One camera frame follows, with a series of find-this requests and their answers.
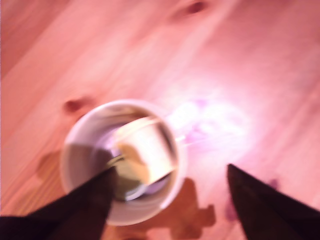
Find pale cream coffee capsule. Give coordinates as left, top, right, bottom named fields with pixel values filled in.
left=109, top=116, right=179, bottom=187

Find dark patterned mug white handle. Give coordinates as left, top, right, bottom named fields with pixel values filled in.
left=59, top=99, right=188, bottom=227

